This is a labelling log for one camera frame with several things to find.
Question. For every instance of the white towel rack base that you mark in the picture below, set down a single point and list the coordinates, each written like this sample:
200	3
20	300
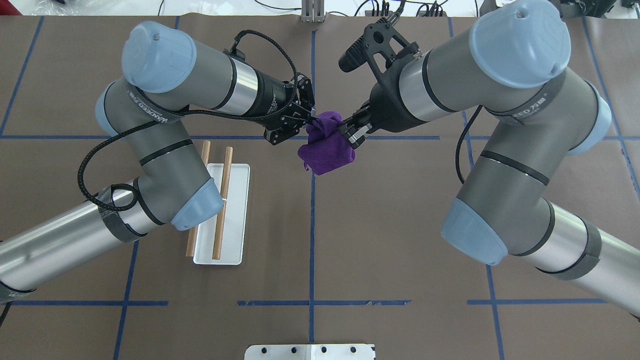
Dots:
233	231

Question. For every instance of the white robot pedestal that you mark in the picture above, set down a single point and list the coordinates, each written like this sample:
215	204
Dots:
337	351

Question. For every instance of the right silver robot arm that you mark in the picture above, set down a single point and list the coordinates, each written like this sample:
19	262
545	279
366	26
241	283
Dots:
513	62

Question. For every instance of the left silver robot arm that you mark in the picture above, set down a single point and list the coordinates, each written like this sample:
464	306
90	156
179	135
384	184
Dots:
167	75

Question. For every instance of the aluminium frame post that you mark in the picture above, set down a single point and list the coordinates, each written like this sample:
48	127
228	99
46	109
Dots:
313	11

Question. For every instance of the purple towel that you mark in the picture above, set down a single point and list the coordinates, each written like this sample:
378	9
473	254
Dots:
326	150

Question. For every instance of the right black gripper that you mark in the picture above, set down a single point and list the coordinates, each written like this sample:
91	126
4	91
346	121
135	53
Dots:
386	111

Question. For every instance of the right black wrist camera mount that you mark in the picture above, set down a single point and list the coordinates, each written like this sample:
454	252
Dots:
380	46

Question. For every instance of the front wooden rack rod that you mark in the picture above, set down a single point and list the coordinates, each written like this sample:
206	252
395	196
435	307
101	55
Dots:
221	216

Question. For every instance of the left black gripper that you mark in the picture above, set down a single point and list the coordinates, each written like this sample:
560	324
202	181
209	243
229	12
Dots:
270	96

